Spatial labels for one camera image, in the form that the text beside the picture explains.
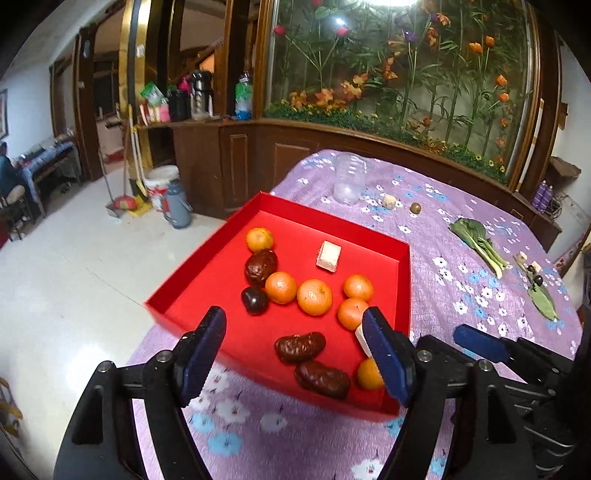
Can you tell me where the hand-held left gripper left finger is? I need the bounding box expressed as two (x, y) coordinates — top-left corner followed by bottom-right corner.
(53, 305), (228, 480)

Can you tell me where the grey thermos jug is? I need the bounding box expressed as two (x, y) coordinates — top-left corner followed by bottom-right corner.
(164, 180), (194, 229)

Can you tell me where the green label plastic bottle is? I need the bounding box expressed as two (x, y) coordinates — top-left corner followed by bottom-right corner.
(234, 71), (254, 121)

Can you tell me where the green package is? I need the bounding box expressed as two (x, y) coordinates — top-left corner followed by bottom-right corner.
(141, 82), (168, 109)

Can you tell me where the golden pillar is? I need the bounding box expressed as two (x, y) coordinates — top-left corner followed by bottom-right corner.
(119, 0), (155, 195)

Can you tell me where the glass flower display case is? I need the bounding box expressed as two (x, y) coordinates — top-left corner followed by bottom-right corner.
(256, 0), (548, 185)

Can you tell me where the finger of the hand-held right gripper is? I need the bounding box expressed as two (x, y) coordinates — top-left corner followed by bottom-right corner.
(454, 324), (512, 364)
(418, 335), (477, 367)

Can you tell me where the black thermos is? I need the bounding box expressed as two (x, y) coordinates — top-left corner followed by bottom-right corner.
(190, 70), (214, 121)

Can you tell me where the clear plastic cup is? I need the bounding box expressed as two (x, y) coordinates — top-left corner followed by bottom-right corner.
(333, 152), (367, 206)

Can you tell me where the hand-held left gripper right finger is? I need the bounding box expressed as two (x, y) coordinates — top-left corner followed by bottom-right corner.
(361, 306), (539, 480)

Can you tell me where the table with blue cloth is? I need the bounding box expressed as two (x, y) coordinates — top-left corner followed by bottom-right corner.
(21, 141), (78, 185)

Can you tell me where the red box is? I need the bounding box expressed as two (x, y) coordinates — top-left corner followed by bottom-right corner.
(144, 191), (411, 422)

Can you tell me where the red broom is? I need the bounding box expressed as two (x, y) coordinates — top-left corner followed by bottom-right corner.
(113, 122), (139, 213)

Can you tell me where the black cup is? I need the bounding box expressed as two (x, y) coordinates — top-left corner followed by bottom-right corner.
(167, 90), (189, 122)

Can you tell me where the wooden cabinet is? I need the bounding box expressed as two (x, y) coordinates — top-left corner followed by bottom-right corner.
(173, 117), (564, 252)

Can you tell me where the bok choy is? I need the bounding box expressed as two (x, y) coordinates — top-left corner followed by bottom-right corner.
(449, 218), (509, 279)

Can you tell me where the white square cake piece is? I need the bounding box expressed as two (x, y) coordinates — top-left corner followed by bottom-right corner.
(316, 240), (343, 271)

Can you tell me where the green leaf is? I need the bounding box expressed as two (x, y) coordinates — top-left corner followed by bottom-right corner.
(524, 265), (560, 321)

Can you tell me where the white bucket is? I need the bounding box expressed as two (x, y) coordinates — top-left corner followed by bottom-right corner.
(145, 165), (181, 213)

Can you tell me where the orange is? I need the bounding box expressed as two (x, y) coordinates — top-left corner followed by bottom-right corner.
(297, 279), (334, 317)
(265, 271), (298, 305)
(246, 227), (274, 253)
(356, 357), (385, 391)
(337, 298), (370, 331)
(343, 274), (375, 302)

